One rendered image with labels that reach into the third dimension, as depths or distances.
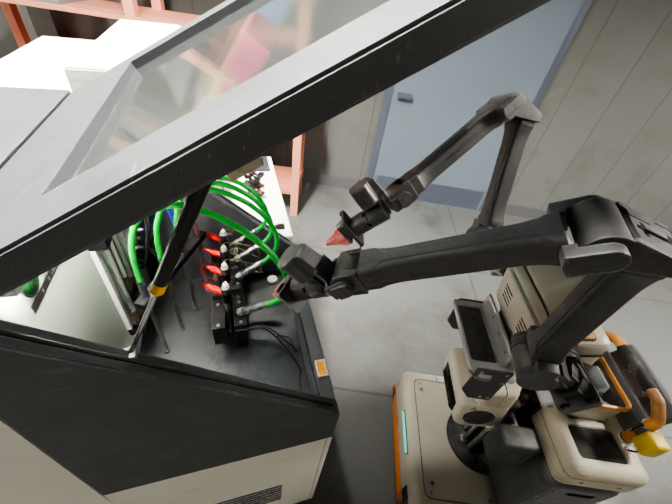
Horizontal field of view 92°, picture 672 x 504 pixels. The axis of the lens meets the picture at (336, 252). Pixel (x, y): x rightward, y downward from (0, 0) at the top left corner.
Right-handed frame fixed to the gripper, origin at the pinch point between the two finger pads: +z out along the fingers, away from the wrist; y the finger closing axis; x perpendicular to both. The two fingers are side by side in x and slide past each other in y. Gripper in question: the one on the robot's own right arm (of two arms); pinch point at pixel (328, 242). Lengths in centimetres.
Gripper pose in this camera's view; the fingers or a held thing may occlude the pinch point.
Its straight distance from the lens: 95.9
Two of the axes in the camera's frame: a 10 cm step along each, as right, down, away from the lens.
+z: -8.0, 4.5, 4.1
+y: -6.0, -6.0, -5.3
